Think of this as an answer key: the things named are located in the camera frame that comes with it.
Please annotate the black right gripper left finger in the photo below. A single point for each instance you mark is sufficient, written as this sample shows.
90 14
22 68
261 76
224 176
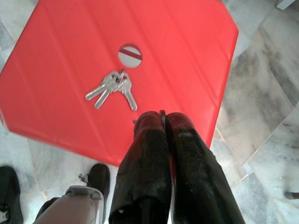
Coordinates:
142 168

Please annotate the silver key bunch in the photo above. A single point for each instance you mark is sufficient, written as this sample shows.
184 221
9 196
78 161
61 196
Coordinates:
109 85

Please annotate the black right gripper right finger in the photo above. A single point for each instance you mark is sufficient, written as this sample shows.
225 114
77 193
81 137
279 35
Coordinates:
198 177

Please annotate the red plastic stool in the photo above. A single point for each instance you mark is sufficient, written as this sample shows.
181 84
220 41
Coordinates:
116 35

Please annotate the silver right robot leg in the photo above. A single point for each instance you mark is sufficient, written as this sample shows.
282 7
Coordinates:
77 205

